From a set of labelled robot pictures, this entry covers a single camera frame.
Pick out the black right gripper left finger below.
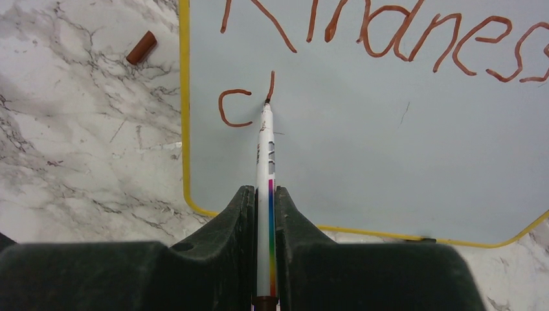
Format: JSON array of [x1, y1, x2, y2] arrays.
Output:
[[1, 186, 254, 310]]

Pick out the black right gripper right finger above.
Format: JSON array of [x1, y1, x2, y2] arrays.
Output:
[[274, 187, 485, 310]]

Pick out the white rainbow marker pen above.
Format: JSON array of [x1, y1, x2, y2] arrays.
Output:
[[252, 98, 278, 310]]

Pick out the brown marker cap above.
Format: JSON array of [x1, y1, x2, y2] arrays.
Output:
[[126, 31, 157, 65]]

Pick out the yellow framed whiteboard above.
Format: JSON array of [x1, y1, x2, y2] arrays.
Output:
[[179, 1, 548, 248]]

